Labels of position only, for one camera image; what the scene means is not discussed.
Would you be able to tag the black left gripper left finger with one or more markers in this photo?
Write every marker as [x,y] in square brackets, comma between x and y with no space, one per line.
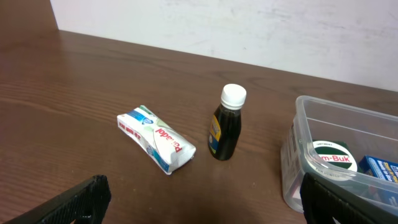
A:
[85,203]

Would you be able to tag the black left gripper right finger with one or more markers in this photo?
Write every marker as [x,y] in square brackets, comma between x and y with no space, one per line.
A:
[324,202]

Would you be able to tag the green Zam-Buk box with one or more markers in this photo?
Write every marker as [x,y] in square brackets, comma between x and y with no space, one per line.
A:
[335,153]

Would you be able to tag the blue Kool Fever box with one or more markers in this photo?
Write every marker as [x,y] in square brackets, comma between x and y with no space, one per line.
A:
[384,170]

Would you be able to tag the orange Panadol box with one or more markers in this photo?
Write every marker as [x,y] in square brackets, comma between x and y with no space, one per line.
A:
[294,192]

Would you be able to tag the clear plastic container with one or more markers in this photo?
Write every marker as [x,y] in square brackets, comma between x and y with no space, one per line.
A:
[365,132]

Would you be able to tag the white Panadol box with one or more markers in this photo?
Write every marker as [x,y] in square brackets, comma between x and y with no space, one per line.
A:
[164,145]

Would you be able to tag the dark bottle white cap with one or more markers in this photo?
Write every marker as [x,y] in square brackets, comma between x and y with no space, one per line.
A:
[225,126]

